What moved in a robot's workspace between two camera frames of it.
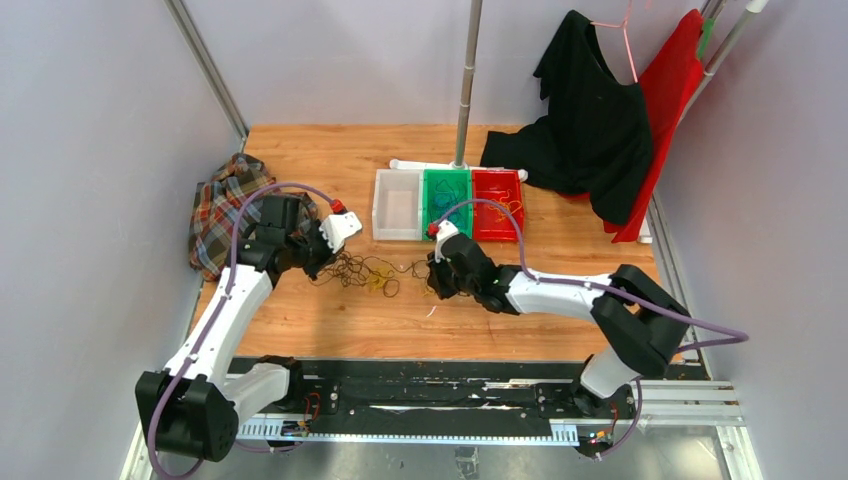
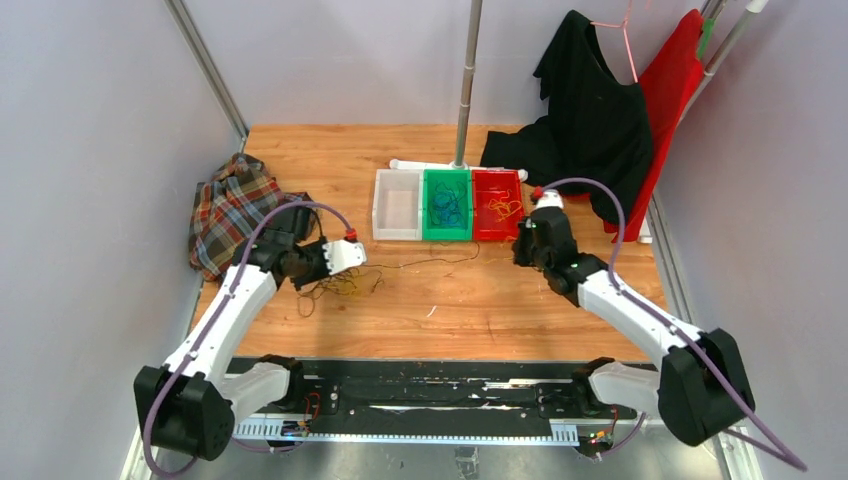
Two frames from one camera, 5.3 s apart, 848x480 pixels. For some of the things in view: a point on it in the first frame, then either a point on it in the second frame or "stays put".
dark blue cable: x=445 y=199 stays put
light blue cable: x=456 y=216 stays put
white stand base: x=399 y=163 stays put
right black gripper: x=435 y=279 to x=520 y=257
